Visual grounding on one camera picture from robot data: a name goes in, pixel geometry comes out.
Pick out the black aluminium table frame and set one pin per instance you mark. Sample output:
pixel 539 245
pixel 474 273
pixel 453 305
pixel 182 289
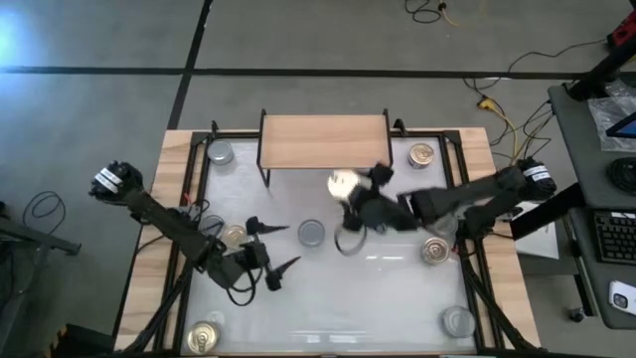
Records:
pixel 199 138

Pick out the grey metal stand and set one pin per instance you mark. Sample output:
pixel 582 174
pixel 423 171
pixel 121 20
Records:
pixel 40 236

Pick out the white glossy table sheet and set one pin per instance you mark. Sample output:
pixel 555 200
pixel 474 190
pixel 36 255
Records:
pixel 323 298

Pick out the black box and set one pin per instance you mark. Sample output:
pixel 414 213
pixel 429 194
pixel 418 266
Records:
pixel 84 343

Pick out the black diagonal beam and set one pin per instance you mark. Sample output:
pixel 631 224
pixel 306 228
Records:
pixel 546 213

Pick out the white smartphone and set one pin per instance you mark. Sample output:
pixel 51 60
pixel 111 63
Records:
pixel 623 296

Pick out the black keyboard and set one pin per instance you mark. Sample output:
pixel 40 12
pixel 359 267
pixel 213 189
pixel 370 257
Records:
pixel 616 237

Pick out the wooden shelf with black frame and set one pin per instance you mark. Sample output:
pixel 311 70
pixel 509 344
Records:
pixel 323 141

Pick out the blue tablet screen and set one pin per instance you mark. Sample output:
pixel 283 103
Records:
pixel 627 126

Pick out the white paper sheet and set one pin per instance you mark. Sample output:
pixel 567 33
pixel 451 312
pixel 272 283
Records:
pixel 539 243

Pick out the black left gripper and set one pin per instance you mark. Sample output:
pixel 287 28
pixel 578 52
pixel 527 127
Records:
pixel 253 256

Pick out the Wild Planet seafood can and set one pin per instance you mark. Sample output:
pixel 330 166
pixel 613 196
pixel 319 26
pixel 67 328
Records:
pixel 233 234
pixel 342 184
pixel 421 155
pixel 435 250
pixel 203 337

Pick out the red and black clamp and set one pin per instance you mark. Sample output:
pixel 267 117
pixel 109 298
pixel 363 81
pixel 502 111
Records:
pixel 625 34

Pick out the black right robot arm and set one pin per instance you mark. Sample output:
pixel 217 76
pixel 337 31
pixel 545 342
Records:
pixel 462 196

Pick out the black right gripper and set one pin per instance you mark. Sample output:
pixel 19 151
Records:
pixel 380 214

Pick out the black stand pole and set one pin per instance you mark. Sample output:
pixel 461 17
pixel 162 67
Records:
pixel 603 67

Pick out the clear plastic bag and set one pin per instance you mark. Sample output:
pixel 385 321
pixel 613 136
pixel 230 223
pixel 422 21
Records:
pixel 608 117

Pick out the black caster wheel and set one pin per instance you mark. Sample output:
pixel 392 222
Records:
pixel 576 314

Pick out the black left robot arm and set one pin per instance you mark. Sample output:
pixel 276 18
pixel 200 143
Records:
pixel 164 221

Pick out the grey side desk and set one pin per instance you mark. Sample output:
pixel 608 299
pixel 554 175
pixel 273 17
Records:
pixel 576 149

